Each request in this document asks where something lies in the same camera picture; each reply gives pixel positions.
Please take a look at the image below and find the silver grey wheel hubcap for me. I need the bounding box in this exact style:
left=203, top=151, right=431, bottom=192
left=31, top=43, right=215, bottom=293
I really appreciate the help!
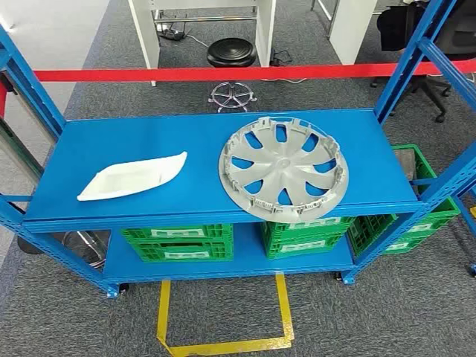
left=218, top=116, right=350, bottom=224

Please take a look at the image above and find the blue metal shelf rack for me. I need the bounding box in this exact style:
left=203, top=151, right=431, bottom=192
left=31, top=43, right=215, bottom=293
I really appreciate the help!
left=0, top=0, right=476, bottom=300

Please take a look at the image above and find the white plastic trim part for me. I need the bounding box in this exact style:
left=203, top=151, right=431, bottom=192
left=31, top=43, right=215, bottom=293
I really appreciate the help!
left=77, top=151, right=188, bottom=202

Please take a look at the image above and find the red barrier belt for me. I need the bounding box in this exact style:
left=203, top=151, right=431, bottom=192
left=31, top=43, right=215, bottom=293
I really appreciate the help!
left=32, top=59, right=476, bottom=83

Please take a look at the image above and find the black round stool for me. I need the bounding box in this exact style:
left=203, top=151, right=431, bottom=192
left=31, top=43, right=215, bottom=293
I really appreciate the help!
left=207, top=37, right=258, bottom=113

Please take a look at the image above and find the yellow floor tape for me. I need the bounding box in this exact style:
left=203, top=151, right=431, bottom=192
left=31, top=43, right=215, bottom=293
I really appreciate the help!
left=156, top=274, right=295, bottom=357

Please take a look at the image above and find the black power strip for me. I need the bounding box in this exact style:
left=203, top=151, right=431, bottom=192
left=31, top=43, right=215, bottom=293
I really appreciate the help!
left=158, top=27, right=186, bottom=42

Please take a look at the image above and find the white desk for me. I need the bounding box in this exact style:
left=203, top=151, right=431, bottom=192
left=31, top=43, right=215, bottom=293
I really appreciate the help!
left=127, top=0, right=278, bottom=87
left=312, top=0, right=379, bottom=65

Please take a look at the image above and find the black office chair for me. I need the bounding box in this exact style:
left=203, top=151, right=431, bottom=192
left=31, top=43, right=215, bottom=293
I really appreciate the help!
left=371, top=0, right=476, bottom=123

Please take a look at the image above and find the black power adapter cable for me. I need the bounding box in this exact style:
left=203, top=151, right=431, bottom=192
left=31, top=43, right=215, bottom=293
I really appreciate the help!
left=269, top=48, right=295, bottom=68

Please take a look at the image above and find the black stanchion post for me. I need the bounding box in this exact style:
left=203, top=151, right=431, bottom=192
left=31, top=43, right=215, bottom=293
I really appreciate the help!
left=17, top=235, right=45, bottom=256

